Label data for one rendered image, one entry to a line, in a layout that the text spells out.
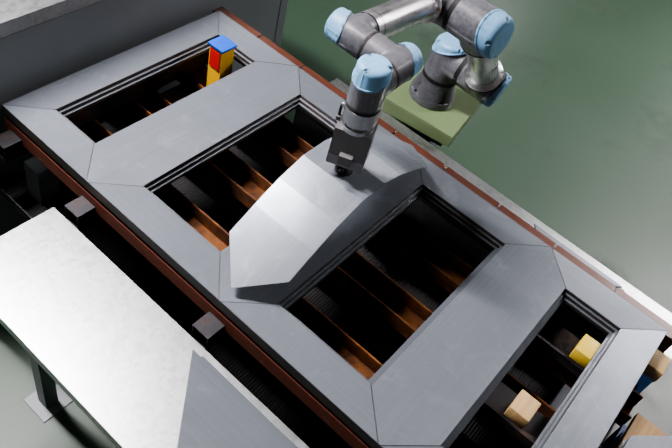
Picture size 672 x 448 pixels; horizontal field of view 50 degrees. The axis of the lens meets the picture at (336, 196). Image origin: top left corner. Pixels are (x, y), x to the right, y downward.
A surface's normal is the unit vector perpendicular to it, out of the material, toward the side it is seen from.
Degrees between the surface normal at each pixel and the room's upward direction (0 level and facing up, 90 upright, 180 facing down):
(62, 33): 90
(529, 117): 0
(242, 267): 30
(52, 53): 90
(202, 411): 0
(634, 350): 0
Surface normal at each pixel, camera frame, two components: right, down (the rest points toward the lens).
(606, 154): 0.20, -0.66
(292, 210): -0.10, -0.38
